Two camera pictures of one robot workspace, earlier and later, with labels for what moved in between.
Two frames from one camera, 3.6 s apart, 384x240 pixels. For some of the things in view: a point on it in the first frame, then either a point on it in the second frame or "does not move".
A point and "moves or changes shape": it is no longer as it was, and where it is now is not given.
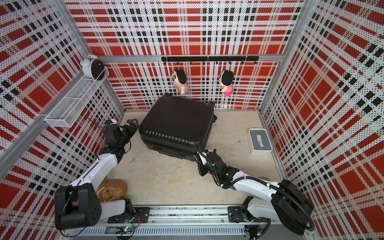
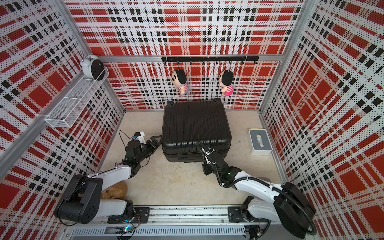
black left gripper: x=131 y=130 to x=154 y=142
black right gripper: x=201 y=171 does not move
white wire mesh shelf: x=68 y=109 does not move
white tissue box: x=259 y=141 does not move
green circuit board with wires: x=127 y=228 does not move
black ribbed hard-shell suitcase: x=173 y=125 moves or changes shape
